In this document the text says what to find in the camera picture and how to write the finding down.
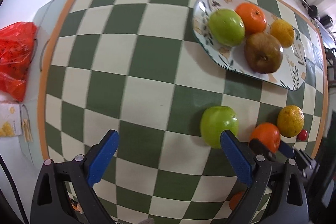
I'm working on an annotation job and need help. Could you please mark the orange on plate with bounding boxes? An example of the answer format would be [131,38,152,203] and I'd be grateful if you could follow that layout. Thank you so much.
[235,2,266,35]

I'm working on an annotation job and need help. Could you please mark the green apple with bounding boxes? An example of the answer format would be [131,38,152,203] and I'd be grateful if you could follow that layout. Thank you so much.
[200,106,239,149]
[208,9,245,47]

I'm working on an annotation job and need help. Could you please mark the yellow lemon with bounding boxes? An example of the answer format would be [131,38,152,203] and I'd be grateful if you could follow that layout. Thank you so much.
[277,105,304,138]

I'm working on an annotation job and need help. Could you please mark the red plastic bag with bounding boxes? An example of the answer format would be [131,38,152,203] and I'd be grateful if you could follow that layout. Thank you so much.
[0,22,37,102]

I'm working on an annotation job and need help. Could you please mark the green apple on plate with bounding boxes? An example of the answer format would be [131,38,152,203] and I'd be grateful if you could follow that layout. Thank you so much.
[208,9,245,47]

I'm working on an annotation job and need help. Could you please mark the brown pear on plate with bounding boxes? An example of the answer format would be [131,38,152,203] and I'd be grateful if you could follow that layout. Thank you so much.
[244,32,284,74]

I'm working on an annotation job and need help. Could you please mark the yellow citrus on plate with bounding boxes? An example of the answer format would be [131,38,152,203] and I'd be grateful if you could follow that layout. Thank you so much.
[270,19,295,48]

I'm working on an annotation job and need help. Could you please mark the dark orange tangerine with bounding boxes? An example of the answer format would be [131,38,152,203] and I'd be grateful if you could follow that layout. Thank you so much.
[229,191,245,211]

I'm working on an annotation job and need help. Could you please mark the large orange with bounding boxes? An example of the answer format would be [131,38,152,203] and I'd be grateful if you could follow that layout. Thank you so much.
[249,122,281,153]

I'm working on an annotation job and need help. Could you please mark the red cherry tomato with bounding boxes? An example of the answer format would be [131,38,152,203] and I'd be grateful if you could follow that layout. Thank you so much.
[297,129,309,141]

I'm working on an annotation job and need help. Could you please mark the snack box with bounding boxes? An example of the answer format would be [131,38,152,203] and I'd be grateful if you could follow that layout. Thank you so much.
[0,101,33,142]

